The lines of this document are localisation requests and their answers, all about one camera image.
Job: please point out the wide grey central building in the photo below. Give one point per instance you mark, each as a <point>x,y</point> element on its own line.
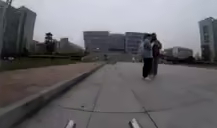
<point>109,41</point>

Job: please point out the grey concrete pavement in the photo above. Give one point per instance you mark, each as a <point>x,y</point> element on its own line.
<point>129,93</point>

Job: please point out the person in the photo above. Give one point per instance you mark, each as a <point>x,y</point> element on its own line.
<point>147,56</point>
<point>155,53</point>

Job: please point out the low grey building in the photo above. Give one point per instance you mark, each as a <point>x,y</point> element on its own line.
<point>67,46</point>

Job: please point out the dark tree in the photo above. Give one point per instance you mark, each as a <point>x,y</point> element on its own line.
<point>48,41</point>

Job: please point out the robot's own part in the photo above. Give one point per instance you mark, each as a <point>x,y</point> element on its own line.
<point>70,124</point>
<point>134,123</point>

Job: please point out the grey stone kerb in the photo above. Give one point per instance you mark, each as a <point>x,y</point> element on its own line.
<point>46,95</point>

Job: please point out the low white building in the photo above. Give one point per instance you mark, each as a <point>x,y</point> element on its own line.
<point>181,52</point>

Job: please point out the grass strip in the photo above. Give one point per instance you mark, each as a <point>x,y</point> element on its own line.
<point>32,62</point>

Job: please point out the reddish brown brick strip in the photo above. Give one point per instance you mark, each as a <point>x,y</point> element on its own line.
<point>26,80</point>

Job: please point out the tall grey building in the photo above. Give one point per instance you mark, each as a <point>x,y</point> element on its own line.
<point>17,31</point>

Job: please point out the tall pale building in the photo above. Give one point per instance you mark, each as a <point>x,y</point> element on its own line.
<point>209,38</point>

